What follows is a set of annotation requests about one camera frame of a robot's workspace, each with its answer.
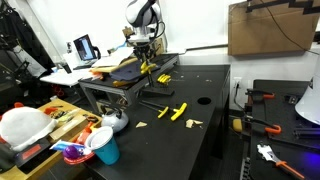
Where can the aluminium frame side table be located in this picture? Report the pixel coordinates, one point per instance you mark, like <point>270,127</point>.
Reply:
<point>104,92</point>

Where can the purple ball toy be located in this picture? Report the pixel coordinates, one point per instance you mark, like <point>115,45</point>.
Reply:
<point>71,152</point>

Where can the large cardboard panel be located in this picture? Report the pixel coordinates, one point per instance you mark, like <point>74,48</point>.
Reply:
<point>256,29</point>

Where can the blue plastic cup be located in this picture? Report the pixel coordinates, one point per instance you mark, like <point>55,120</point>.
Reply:
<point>103,144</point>

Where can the small yellow T-handle key two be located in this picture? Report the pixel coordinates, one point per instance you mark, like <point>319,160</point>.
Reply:
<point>164,79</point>

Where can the orange handled wrench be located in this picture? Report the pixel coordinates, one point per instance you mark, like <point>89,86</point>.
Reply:
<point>268,154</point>

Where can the white kettle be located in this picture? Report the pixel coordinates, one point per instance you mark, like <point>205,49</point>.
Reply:
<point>115,118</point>

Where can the open cardboard box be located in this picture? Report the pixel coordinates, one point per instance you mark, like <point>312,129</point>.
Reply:
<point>160,46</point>

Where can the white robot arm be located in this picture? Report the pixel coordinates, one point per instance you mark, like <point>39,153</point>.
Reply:
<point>144,18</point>

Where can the large yellow T-handle hex key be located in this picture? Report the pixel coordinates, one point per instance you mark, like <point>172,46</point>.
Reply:
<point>149,68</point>

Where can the orange handled clamp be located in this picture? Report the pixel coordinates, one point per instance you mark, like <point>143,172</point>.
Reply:
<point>269,128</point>

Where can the white paper sheets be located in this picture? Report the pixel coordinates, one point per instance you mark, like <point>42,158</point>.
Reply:
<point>115,58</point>

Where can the white fluffy cloth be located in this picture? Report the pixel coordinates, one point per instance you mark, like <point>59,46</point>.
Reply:
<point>23,126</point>

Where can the small yellow T-handle on table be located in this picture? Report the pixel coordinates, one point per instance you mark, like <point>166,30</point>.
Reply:
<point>159,108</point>

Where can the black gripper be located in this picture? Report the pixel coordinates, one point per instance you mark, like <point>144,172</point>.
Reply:
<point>143,49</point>

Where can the big yellow T-handle on table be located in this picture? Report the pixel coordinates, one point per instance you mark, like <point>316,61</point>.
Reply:
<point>177,111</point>

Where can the laptop computer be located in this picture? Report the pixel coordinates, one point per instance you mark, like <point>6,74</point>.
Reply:
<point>88,53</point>

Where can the wooden tray table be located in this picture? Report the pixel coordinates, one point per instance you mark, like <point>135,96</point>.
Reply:
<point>67,131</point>

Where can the black hex key stand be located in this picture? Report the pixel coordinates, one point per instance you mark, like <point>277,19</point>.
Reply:
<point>163,90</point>

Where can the small yellow T-handle key three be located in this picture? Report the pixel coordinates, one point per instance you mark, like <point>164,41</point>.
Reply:
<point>168,80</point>

